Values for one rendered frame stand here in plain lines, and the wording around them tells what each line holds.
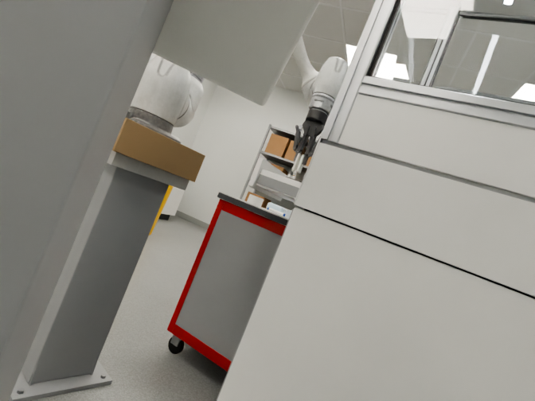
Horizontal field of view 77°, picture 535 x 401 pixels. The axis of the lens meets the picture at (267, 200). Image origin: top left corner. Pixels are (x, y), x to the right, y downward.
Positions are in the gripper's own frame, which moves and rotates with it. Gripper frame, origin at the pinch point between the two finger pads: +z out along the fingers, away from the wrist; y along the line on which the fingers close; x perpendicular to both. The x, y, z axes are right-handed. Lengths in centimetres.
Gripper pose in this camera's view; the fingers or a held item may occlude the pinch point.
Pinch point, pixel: (298, 163)
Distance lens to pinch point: 125.3
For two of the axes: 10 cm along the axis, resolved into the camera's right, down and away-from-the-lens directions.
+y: 8.5, 3.2, -4.2
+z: -3.6, 9.3, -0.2
